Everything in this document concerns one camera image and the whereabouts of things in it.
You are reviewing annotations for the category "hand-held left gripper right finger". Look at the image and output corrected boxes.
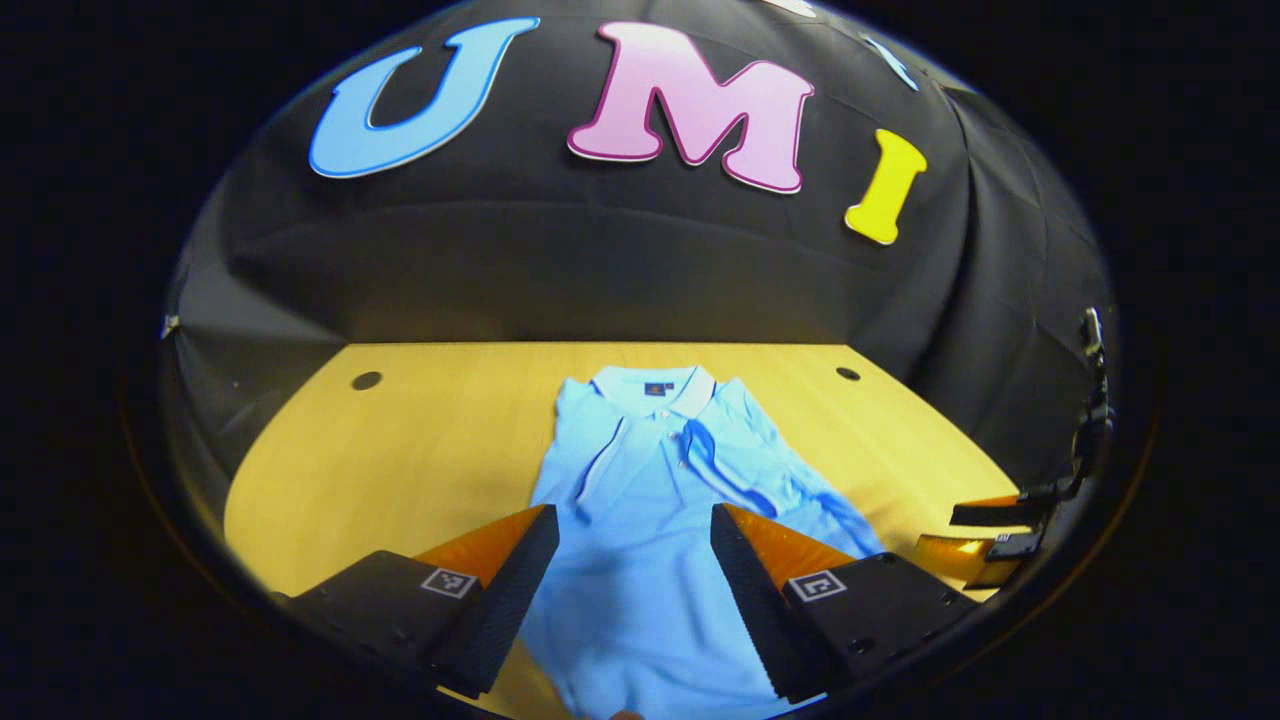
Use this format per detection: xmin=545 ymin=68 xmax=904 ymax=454
xmin=710 ymin=504 xmax=983 ymax=705

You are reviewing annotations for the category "light blue T-shirt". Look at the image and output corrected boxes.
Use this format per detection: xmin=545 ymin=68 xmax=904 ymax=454
xmin=518 ymin=365 xmax=887 ymax=720

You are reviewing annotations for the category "black backdrop cloth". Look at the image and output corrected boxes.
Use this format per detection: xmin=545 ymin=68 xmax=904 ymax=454
xmin=158 ymin=0 xmax=1116 ymax=521

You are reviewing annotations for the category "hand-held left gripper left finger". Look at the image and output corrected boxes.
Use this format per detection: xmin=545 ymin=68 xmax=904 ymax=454
xmin=285 ymin=505 xmax=561 ymax=700

